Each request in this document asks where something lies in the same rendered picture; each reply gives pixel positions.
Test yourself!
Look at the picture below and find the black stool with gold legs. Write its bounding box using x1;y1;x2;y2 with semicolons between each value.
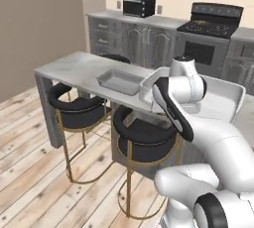
111;104;184;221
47;82;114;185
98;53;132;65

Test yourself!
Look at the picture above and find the grey tupperware container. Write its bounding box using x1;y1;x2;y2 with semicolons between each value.
96;69;145;96

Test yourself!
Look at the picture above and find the black toaster oven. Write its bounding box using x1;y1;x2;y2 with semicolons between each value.
122;0;157;19

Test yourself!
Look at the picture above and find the grey base cupboard run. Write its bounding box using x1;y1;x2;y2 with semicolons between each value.
86;9;180;70
220;26;254;96

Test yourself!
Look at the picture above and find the grey dining counter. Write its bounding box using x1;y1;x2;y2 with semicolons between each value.
34;51;254;180

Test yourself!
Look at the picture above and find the black and grey stove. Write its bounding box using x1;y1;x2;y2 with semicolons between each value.
174;2;245;79

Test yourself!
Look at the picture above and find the white tupperware container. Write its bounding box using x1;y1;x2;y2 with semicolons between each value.
138;66;247;123

